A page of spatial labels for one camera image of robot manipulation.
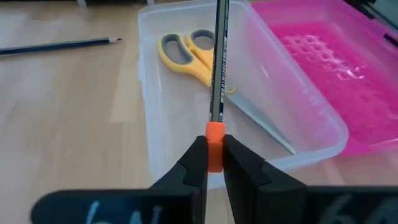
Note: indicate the clear pencil box pink lid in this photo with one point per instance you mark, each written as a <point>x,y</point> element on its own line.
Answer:
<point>311,62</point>

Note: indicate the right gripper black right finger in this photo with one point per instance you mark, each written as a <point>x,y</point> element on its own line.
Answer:
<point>264,199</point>

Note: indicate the black metal table frame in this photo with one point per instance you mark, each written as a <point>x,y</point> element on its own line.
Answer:
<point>367,12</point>

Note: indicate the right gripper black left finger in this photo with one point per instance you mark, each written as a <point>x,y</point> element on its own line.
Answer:
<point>174,199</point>

